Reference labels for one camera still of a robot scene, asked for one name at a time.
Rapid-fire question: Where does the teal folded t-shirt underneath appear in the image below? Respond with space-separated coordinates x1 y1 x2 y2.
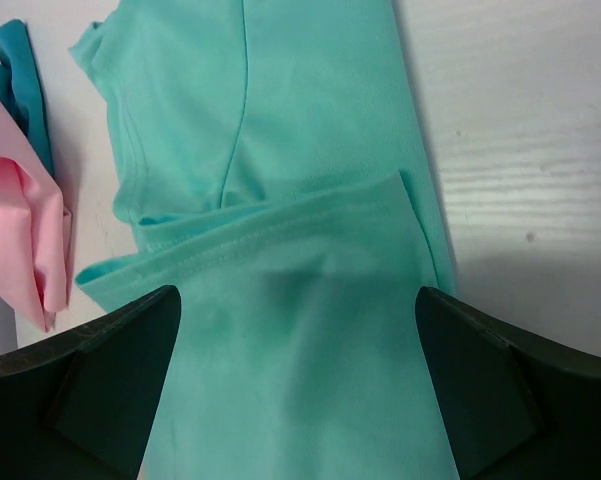
0 19 55 177

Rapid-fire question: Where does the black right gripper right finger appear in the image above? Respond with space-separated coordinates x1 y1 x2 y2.
415 287 601 479

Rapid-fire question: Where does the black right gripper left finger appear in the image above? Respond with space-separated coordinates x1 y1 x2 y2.
0 286 181 479

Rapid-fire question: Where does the pink folded t-shirt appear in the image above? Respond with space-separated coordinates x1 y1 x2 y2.
0 102 71 331

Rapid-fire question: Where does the teal t-shirt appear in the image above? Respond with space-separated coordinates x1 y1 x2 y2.
71 1 457 479

